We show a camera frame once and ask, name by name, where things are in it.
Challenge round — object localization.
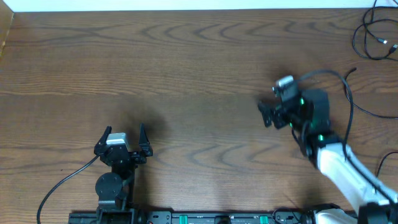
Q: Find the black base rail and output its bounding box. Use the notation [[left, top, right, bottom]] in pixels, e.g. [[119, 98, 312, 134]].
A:
[[68, 209, 358, 224]]

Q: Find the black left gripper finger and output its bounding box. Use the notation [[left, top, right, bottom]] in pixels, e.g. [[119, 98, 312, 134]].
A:
[[139, 123, 153, 157], [94, 126, 112, 156]]

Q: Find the black USB cable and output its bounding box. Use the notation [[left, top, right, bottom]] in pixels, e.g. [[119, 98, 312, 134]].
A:
[[351, 0, 398, 62], [343, 67, 398, 178]]

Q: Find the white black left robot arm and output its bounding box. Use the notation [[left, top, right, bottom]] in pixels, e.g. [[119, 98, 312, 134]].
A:
[[94, 124, 153, 224]]

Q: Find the black left camera cable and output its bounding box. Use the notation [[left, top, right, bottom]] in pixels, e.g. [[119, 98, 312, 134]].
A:
[[36, 154, 101, 224]]

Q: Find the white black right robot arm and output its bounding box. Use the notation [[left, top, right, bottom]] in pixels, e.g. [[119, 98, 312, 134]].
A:
[[258, 90, 397, 223]]

